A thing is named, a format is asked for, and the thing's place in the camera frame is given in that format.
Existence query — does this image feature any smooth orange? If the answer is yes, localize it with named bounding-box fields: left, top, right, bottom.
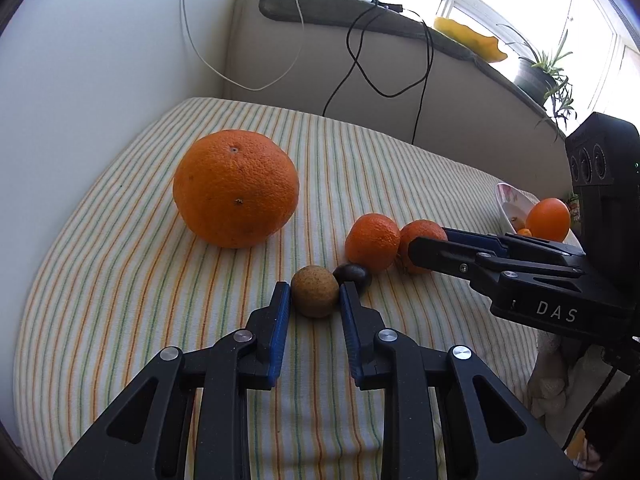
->
left=525, top=197, right=570, bottom=243

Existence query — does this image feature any round mandarin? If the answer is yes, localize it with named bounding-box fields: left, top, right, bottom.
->
left=396, top=219, right=449, bottom=276

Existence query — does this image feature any mandarin with stem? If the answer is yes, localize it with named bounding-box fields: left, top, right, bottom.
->
left=345, top=214, right=400, bottom=274

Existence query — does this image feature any dark plum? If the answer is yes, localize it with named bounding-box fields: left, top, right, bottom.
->
left=333, top=263, right=372, bottom=296

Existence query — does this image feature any brown longan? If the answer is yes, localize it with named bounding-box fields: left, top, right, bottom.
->
left=291, top=266, right=340, bottom=318

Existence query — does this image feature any large orange grapefruit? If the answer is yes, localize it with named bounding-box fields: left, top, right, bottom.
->
left=172, top=129, right=299, bottom=249

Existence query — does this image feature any white gloved right hand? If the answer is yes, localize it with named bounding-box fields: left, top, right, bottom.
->
left=525, top=330, right=613, bottom=444

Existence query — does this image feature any floral white plate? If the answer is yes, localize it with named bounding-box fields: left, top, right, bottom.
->
left=495, top=182, right=579, bottom=247

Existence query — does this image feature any striped table cloth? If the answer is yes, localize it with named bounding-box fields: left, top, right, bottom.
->
left=14, top=98, right=537, bottom=479

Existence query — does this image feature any potted spider plant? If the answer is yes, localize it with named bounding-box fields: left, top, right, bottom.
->
left=499, top=23, right=577, bottom=129

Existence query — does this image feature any yellow bowl on sill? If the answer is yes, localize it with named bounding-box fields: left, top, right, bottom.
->
left=434, top=16, right=508, bottom=63

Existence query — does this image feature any grey windowsill mat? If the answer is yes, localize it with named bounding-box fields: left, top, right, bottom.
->
left=258, top=0, right=565, bottom=138

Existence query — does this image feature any black cable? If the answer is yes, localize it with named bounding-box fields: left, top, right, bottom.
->
left=321, top=1, right=435, bottom=146

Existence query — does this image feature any white cable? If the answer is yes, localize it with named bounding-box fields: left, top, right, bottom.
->
left=179, top=0, right=306, bottom=92

